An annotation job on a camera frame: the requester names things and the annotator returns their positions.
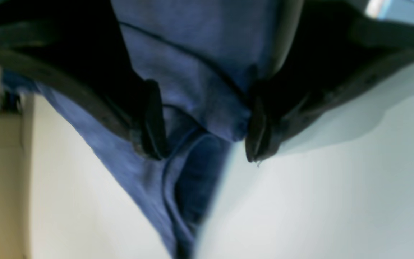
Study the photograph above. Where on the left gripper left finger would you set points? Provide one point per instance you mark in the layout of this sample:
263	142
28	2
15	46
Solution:
77	48

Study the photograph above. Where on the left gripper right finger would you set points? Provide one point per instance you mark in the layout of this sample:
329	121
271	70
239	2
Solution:
336	50

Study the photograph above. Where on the blue grey t-shirt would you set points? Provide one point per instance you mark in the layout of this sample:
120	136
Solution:
205	55

